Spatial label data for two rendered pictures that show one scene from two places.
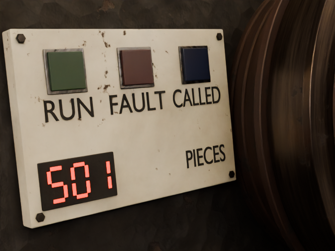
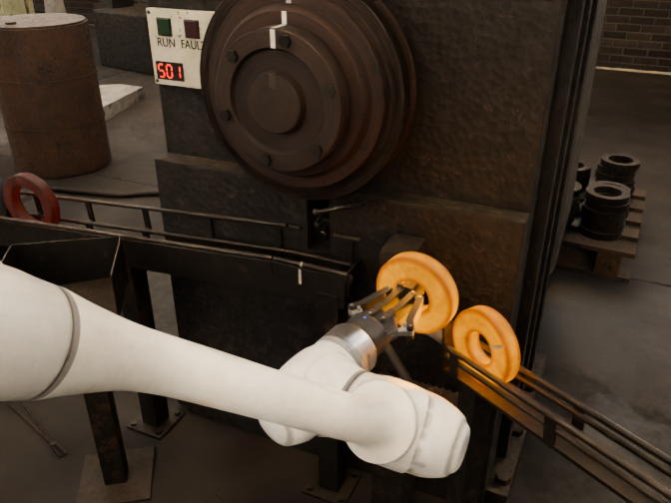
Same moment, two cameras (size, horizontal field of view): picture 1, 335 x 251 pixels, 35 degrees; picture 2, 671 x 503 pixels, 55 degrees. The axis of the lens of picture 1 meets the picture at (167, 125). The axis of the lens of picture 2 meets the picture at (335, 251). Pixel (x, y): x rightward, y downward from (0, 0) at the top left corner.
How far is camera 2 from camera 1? 155 cm
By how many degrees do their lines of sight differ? 64
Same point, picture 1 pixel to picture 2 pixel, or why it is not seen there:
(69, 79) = (163, 31)
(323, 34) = (208, 36)
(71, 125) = (167, 49)
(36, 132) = (155, 48)
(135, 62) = (190, 27)
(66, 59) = (162, 22)
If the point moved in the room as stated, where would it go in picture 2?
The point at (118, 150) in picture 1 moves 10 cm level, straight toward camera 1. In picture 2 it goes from (185, 63) to (145, 68)
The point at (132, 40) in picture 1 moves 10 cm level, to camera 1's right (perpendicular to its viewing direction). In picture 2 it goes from (191, 16) to (204, 22)
